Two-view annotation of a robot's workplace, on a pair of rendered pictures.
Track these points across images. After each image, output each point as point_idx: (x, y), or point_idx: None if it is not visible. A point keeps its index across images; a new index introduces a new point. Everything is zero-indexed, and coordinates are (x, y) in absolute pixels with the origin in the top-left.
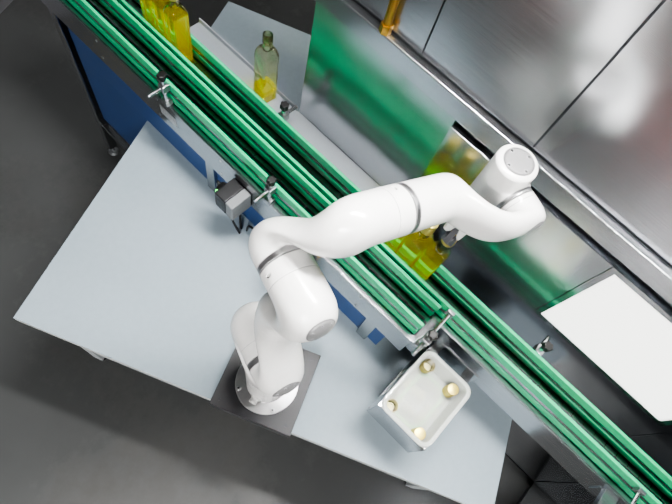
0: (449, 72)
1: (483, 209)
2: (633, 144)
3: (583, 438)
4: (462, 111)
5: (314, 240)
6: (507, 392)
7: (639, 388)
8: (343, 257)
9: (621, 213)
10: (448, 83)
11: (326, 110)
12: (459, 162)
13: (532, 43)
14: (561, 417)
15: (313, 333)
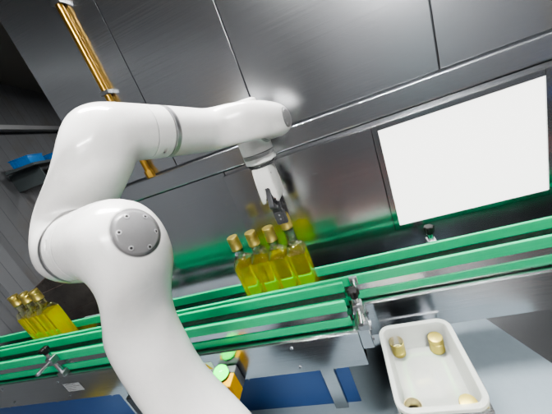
0: (195, 154)
1: (228, 104)
2: (286, 62)
3: (545, 243)
4: (218, 160)
5: (56, 148)
6: (463, 289)
7: (503, 185)
8: (108, 151)
9: (332, 101)
10: (199, 159)
11: (179, 276)
12: (249, 191)
13: (201, 85)
14: (510, 250)
15: (118, 230)
